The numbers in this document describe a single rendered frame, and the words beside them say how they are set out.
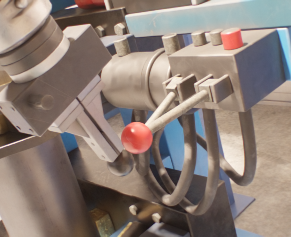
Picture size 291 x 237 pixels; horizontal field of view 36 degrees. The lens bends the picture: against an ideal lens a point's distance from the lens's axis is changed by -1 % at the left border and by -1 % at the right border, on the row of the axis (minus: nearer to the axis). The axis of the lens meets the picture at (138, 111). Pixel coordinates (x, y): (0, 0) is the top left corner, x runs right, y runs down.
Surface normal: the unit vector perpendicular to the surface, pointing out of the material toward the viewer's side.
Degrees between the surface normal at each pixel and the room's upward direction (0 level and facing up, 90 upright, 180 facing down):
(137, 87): 79
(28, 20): 91
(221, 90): 90
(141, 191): 0
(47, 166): 90
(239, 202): 0
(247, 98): 90
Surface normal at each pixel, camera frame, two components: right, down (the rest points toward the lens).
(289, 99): -0.70, 0.41
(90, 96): 0.66, 0.07
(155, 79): -0.75, -0.03
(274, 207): -0.27, -0.91
